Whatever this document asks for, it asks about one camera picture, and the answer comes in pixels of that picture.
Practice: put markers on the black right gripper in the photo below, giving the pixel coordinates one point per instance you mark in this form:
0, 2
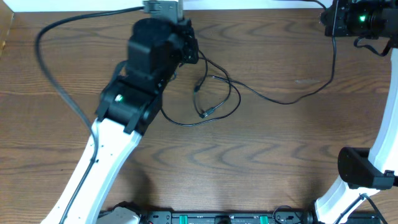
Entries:
342, 7

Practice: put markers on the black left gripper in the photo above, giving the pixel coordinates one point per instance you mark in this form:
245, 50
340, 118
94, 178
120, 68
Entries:
191, 42

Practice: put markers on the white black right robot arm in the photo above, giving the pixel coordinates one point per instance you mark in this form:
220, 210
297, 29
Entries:
363, 171

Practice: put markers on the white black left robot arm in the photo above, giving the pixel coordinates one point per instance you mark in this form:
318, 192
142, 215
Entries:
128, 104

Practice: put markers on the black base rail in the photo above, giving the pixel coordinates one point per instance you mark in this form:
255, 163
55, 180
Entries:
125, 213

